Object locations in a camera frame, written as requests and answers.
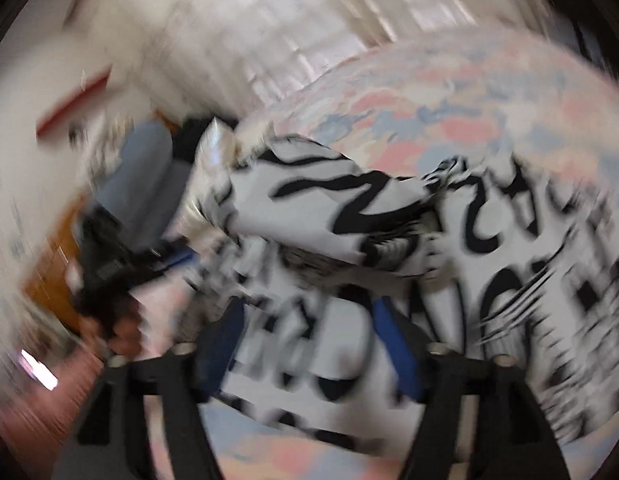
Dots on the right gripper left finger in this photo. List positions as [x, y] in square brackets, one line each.
[111, 438]

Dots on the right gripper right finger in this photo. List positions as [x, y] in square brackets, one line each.
[512, 438]

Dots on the black white graffiti print garment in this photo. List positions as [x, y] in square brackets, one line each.
[488, 258]

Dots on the person left hand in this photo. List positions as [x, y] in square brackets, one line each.
[114, 332]

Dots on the blue rolled blanket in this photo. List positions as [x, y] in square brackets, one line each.
[144, 193]

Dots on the cream shiny puffer jacket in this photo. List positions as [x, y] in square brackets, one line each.
[218, 151]

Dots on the white floral curtain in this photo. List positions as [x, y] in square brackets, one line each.
[191, 56]

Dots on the pastel cat print bedsheet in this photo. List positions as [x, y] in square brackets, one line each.
[402, 110]

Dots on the red wall shelf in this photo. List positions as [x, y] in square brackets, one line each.
[93, 86]

